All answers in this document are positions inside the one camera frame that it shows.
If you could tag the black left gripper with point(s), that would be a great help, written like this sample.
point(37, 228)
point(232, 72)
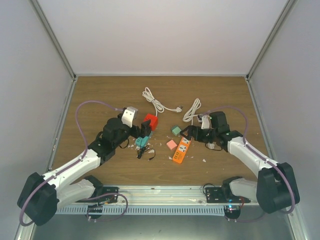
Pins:
point(143, 130)

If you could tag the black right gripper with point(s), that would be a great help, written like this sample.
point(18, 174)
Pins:
point(191, 128)

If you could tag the red cube power socket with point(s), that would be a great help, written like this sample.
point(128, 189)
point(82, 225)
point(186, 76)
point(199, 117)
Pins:
point(153, 121)

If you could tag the green square adapter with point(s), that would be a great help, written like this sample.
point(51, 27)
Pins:
point(176, 130)

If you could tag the pink square adapter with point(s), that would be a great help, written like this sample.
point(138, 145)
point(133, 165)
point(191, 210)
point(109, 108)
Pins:
point(171, 144)

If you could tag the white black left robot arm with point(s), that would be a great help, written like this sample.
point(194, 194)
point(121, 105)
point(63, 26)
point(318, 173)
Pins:
point(43, 194)

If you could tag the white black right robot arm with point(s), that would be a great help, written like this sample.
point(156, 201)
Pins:
point(275, 188)

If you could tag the orange power strip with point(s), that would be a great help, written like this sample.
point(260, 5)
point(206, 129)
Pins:
point(181, 150)

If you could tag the teal power strip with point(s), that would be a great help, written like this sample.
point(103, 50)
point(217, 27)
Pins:
point(142, 141)

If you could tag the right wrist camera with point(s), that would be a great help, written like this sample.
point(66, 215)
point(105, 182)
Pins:
point(205, 122)

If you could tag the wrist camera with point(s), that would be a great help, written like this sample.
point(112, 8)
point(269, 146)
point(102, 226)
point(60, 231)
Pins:
point(128, 116)
point(205, 122)

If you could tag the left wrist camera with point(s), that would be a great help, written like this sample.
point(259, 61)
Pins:
point(128, 116)

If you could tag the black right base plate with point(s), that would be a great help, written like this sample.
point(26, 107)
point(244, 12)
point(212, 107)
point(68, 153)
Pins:
point(216, 194)

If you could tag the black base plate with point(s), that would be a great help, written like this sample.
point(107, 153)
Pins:
point(103, 199)
point(216, 194)

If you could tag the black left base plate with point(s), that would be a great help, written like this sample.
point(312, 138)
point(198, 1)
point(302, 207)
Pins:
point(103, 199)

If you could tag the slotted cable duct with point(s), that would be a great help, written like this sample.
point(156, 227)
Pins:
point(145, 210)

